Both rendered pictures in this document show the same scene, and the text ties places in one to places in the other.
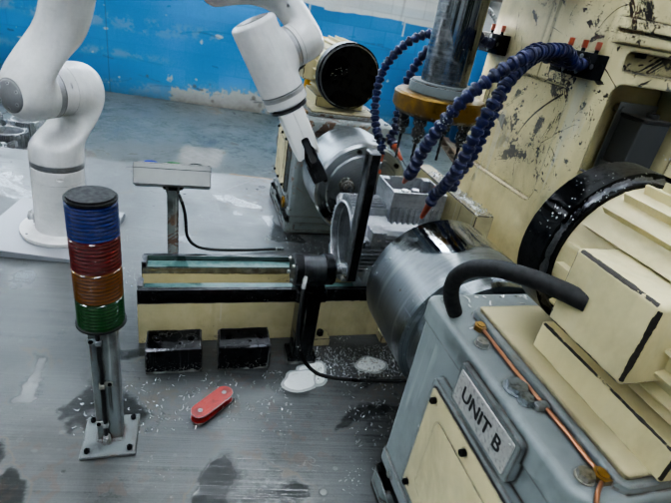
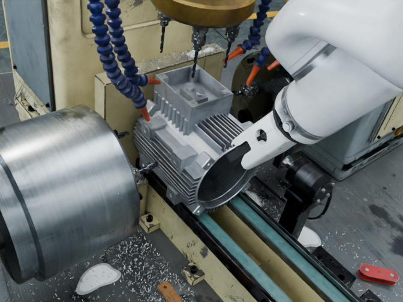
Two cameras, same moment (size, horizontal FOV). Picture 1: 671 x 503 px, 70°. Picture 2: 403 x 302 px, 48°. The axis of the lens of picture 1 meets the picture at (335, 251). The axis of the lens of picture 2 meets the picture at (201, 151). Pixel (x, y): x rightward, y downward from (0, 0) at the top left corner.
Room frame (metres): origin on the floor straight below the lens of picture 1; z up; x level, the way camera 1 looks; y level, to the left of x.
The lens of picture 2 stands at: (1.28, 0.54, 1.61)
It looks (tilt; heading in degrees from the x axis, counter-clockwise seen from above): 40 degrees down; 243
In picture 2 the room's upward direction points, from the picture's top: 11 degrees clockwise
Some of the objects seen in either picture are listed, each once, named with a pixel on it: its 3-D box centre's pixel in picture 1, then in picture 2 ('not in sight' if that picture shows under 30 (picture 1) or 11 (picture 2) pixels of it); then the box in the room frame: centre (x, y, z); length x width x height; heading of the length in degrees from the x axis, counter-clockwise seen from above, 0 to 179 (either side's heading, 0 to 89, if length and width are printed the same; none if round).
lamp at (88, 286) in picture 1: (98, 278); not in sight; (0.51, 0.30, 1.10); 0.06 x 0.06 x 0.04
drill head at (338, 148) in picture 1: (346, 172); (23, 203); (1.31, 0.01, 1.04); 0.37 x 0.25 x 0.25; 19
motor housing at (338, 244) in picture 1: (382, 238); (197, 147); (0.97, -0.10, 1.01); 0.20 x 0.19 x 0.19; 108
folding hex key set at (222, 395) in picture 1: (212, 404); (378, 274); (0.61, 0.17, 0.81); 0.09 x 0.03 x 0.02; 151
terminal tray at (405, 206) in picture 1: (408, 200); (191, 99); (0.98, -0.14, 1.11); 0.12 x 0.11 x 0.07; 108
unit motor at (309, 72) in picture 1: (320, 106); not in sight; (1.56, 0.13, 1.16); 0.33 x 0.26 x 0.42; 19
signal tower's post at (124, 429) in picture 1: (102, 332); not in sight; (0.51, 0.30, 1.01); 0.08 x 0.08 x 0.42; 19
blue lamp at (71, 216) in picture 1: (92, 217); not in sight; (0.51, 0.30, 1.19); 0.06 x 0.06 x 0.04
